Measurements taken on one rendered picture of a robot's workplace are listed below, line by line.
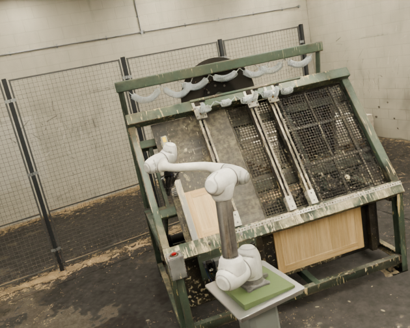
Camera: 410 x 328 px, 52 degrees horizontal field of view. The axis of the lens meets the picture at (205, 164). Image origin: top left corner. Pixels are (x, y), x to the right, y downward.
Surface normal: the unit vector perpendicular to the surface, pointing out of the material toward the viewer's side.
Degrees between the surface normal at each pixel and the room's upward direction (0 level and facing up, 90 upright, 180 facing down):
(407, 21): 90
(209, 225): 55
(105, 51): 90
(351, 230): 90
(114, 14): 90
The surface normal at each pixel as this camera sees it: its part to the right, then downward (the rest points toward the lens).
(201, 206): 0.11, -0.37
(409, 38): -0.89, 0.27
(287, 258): 0.26, 0.20
